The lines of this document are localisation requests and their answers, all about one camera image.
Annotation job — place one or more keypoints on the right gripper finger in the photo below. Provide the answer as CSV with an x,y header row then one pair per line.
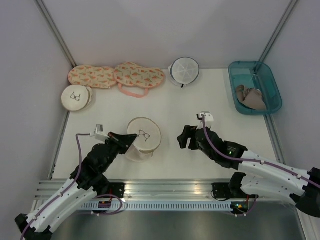
x,y
183,140
189,131

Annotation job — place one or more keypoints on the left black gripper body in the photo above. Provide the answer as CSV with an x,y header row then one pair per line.
x,y
113,146

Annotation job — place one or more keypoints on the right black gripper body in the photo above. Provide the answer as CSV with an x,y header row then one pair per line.
x,y
211,155

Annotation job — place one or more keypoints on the beige round laundry bag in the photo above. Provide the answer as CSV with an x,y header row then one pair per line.
x,y
149,138

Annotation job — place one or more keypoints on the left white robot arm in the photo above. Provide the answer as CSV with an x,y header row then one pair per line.
x,y
86,183

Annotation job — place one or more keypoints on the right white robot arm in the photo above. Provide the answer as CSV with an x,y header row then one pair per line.
x,y
255,175

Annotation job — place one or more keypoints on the white mesh laundry bag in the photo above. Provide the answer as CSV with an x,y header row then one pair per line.
x,y
184,71

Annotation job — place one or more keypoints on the beige glasses-print laundry bag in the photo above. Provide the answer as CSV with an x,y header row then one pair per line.
x,y
76,97

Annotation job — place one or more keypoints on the beige bra in bin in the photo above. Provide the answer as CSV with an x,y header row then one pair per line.
x,y
250,97

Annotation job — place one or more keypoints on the floral bra bag left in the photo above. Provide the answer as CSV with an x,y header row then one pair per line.
x,y
97,77

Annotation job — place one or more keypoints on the teal plastic bin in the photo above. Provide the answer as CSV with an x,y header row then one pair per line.
x,y
255,74

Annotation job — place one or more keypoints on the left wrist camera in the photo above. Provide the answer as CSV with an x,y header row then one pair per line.
x,y
99,133

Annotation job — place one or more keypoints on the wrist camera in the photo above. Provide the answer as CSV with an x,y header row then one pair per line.
x,y
205,116
99,133

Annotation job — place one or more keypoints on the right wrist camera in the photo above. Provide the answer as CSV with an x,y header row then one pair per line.
x,y
205,116

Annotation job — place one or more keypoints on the aluminium mounting rail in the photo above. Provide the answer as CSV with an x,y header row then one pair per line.
x,y
178,190

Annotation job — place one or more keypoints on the floral bra bag pink handle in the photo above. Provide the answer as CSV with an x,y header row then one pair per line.
x,y
132,75

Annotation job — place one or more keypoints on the white slotted cable duct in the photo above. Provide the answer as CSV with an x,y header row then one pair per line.
x,y
161,206

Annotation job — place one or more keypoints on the left frame post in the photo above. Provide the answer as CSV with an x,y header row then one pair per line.
x,y
55,31

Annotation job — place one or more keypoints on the frame post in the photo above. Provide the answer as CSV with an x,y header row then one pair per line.
x,y
55,31
278,29

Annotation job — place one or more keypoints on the right frame post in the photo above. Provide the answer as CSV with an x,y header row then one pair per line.
x,y
278,29

